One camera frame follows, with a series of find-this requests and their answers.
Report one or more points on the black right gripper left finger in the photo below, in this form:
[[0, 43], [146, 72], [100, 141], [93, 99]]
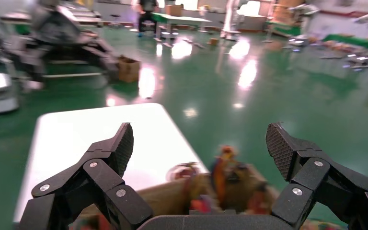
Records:
[[101, 177]]

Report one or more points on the large cardboard box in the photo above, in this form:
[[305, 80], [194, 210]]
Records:
[[128, 70]]

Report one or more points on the person in black clothes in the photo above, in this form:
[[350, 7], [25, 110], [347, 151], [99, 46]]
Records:
[[147, 17]]

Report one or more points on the white equipment column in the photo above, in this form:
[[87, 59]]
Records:
[[231, 19]]

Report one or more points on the long green table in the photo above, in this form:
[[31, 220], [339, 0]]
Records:
[[352, 41]]

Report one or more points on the green topped table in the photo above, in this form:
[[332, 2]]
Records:
[[184, 18]]

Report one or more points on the stacked cardboard boxes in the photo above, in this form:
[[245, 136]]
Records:
[[285, 12]]

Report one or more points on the brown cardboard divider box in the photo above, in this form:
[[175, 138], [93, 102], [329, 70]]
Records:
[[168, 196]]

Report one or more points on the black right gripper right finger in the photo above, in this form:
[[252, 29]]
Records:
[[311, 181]]

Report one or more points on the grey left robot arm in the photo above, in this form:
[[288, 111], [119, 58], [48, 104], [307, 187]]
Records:
[[22, 54]]

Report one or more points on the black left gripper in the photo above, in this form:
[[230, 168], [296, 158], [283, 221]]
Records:
[[57, 25]]

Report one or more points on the small brown box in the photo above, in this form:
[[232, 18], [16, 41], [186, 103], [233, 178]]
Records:
[[213, 41]]

